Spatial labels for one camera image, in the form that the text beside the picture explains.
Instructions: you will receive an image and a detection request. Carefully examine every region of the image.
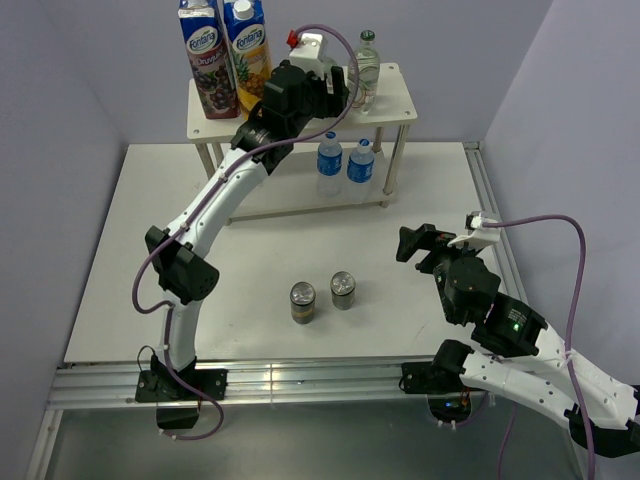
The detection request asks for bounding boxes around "Chang soda bottle front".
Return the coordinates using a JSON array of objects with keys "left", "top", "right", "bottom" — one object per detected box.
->
[{"left": 323, "top": 56, "right": 337, "bottom": 72}]

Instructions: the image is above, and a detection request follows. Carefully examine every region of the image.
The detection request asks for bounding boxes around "chang soda bottle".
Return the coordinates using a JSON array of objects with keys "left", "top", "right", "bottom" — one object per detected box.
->
[
  {"left": 323, "top": 56, "right": 337, "bottom": 72},
  {"left": 347, "top": 30, "right": 381, "bottom": 115}
]

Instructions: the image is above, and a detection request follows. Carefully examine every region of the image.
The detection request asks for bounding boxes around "dark can right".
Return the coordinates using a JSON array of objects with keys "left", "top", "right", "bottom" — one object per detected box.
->
[{"left": 330, "top": 271, "right": 356, "bottom": 310}]

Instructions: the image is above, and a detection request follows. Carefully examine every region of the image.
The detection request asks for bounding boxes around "pineapple juice carton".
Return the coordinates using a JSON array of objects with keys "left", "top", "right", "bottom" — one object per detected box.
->
[{"left": 223, "top": 0, "right": 271, "bottom": 118}]

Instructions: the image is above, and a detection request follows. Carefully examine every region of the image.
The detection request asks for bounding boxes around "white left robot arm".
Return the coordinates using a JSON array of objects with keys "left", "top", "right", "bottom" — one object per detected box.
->
[{"left": 143, "top": 60, "right": 353, "bottom": 401}]

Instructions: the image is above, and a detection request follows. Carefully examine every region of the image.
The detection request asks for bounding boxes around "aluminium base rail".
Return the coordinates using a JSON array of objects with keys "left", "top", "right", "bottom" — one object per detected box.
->
[{"left": 47, "top": 352, "right": 574, "bottom": 411}]

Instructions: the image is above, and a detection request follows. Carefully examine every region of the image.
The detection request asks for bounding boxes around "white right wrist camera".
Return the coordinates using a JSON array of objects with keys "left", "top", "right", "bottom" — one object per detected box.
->
[{"left": 447, "top": 211, "right": 501, "bottom": 251}]

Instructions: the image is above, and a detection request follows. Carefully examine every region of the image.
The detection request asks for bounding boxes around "beige two-tier shelf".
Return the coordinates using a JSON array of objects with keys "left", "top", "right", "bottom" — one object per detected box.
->
[{"left": 185, "top": 62, "right": 418, "bottom": 226}]

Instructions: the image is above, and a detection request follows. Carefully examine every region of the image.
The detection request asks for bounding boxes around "grape juice carton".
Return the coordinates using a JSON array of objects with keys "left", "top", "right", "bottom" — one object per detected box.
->
[{"left": 177, "top": 0, "right": 240, "bottom": 120}]

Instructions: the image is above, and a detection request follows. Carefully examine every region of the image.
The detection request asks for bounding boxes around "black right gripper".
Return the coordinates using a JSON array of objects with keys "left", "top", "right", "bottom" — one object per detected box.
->
[{"left": 394, "top": 221, "right": 479, "bottom": 321}]

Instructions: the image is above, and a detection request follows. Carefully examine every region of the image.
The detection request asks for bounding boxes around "dark can left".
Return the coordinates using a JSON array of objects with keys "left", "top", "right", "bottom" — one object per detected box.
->
[{"left": 289, "top": 281, "right": 316, "bottom": 325}]

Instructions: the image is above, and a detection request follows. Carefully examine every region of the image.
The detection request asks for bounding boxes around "dark can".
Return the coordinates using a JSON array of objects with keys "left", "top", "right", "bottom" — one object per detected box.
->
[
  {"left": 289, "top": 281, "right": 316, "bottom": 325},
  {"left": 330, "top": 271, "right": 356, "bottom": 310}
]

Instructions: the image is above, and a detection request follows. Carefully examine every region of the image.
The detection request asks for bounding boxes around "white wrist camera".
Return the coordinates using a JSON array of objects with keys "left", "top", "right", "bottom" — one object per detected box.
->
[
  {"left": 447, "top": 211, "right": 501, "bottom": 251},
  {"left": 287, "top": 30, "right": 327, "bottom": 77}
]

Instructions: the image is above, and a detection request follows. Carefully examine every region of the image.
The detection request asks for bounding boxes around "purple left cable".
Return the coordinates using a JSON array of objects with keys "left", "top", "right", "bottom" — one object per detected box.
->
[{"left": 130, "top": 23, "right": 361, "bottom": 441}]

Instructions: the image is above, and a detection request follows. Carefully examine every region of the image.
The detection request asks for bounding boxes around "Pocari Sweat bottle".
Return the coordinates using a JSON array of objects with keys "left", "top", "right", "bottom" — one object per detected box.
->
[
  {"left": 346, "top": 139, "right": 375, "bottom": 203},
  {"left": 316, "top": 131, "right": 343, "bottom": 197}
]

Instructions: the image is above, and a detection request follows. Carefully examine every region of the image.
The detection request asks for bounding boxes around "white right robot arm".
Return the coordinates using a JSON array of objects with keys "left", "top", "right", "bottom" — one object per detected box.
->
[{"left": 396, "top": 224, "right": 639, "bottom": 458}]

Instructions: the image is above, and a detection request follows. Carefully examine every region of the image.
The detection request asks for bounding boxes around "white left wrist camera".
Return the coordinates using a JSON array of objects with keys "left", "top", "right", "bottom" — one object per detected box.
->
[{"left": 287, "top": 30, "right": 327, "bottom": 77}]

